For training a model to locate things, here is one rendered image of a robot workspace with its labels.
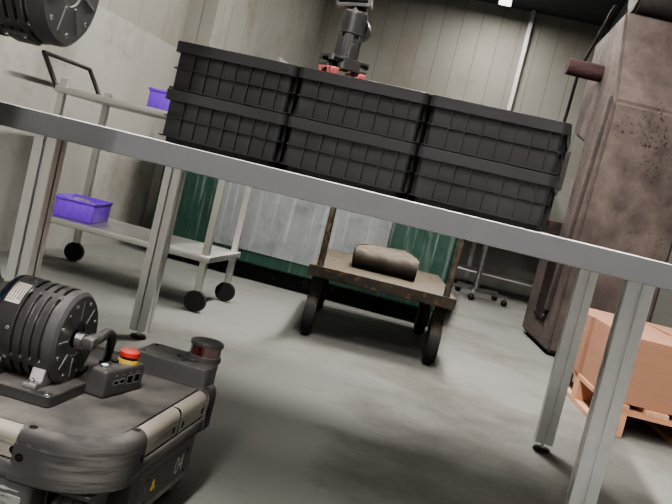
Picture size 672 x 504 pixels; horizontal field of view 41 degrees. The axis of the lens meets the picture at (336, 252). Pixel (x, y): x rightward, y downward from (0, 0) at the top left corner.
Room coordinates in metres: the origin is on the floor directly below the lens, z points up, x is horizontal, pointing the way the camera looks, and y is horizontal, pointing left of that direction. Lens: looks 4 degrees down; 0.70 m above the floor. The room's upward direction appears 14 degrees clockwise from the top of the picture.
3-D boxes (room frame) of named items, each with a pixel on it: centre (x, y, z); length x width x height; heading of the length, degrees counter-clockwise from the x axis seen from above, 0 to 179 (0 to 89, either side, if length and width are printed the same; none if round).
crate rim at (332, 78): (2.13, -0.02, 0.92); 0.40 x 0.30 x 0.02; 166
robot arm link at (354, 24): (2.05, 0.08, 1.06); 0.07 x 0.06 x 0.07; 172
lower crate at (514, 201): (2.06, -0.31, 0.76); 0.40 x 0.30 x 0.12; 166
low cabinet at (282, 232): (6.30, 0.09, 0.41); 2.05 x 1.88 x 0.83; 171
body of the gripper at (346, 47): (2.04, 0.08, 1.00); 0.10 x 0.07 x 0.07; 121
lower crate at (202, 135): (2.20, 0.28, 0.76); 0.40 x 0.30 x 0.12; 166
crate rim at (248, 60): (2.20, 0.28, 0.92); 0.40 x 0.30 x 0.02; 166
